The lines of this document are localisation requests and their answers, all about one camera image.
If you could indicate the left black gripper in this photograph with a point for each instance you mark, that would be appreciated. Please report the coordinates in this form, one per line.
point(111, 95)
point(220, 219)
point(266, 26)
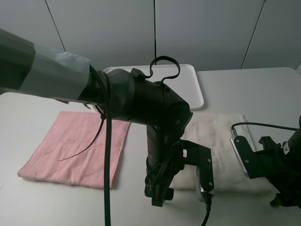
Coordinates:
point(163, 162)

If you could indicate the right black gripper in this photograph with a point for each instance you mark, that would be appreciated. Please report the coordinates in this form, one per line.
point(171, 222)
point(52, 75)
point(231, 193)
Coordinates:
point(271, 165)

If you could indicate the cream white towel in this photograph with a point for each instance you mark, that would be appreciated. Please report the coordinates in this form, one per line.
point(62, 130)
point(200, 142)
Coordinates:
point(212, 130)

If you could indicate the pink towel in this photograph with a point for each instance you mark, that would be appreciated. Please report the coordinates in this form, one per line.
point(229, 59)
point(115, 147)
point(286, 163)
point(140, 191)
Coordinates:
point(71, 153)

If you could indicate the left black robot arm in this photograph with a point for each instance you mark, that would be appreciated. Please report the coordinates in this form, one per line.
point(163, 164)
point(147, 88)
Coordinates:
point(127, 96)

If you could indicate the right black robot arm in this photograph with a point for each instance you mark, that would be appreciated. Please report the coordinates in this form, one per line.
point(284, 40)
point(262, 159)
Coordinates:
point(292, 150)

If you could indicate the white rectangular plastic tray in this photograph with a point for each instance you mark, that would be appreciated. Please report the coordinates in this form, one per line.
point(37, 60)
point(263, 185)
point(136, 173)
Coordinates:
point(185, 85)

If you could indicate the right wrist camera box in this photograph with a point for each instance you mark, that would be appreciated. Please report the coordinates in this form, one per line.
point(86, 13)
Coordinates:
point(245, 156)

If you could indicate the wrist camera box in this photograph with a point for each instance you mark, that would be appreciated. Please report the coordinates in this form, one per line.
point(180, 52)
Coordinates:
point(245, 156)
point(201, 157)

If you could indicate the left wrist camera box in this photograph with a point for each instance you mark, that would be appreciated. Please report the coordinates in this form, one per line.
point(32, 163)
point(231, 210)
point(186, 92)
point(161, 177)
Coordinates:
point(201, 157)

